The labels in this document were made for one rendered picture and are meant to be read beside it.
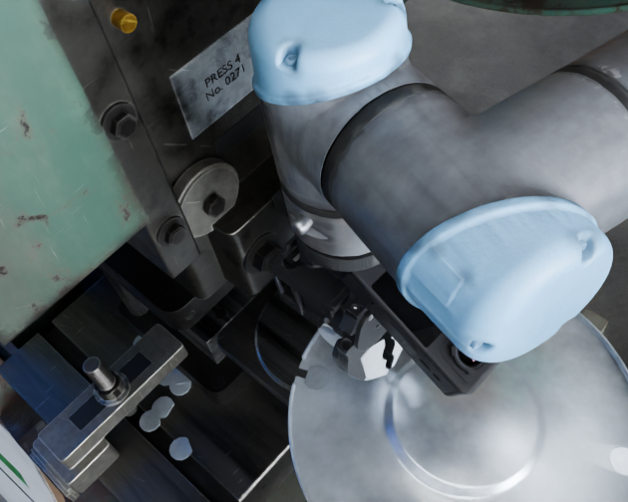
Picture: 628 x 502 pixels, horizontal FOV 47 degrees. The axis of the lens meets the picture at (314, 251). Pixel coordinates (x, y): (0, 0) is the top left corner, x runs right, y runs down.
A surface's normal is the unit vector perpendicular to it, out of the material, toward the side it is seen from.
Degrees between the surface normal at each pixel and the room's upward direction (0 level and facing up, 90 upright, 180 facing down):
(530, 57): 0
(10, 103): 90
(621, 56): 15
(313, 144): 60
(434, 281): 65
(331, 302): 0
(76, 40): 90
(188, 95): 90
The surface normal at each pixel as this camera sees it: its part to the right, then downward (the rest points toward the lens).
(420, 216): -0.60, -0.15
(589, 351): -0.04, -0.55
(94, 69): 0.74, 0.50
